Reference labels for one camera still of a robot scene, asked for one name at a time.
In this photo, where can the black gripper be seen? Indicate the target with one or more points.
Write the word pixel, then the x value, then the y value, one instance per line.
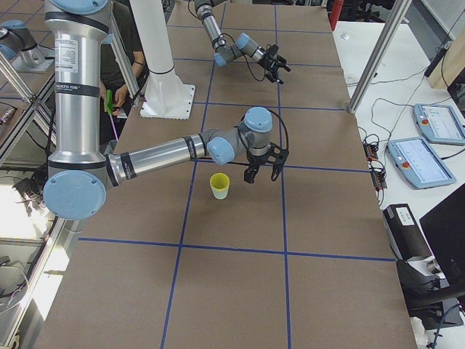
pixel 267 58
pixel 256 158

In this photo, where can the yellow plastic cup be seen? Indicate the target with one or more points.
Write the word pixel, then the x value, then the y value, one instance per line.
pixel 219 182

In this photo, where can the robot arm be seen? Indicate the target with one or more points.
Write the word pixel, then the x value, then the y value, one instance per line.
pixel 96 44
pixel 227 49

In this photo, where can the green plastic cup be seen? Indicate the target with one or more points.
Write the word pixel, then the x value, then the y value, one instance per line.
pixel 220 194

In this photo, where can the teach pendant near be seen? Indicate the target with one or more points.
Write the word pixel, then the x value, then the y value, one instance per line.
pixel 418 162

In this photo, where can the teach pendant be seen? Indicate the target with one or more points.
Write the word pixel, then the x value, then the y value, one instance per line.
pixel 418 162
pixel 439 124

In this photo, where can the black box with label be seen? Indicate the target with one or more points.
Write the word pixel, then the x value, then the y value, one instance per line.
pixel 404 234

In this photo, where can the seated person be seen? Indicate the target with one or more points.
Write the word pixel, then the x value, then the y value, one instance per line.
pixel 112 73

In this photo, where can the green handheld tool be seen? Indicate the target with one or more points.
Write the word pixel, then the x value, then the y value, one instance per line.
pixel 110 106

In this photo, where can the teach pendant far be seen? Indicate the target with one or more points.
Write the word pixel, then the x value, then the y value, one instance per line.
pixel 439 124

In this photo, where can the black monitor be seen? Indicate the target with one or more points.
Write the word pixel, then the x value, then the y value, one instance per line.
pixel 443 227

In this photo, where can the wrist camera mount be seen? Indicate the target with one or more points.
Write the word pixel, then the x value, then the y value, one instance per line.
pixel 277 155

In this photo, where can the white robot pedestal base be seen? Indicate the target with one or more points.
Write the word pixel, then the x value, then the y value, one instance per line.
pixel 166 96

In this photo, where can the aluminium frame post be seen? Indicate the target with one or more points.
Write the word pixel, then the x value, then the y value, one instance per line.
pixel 387 34

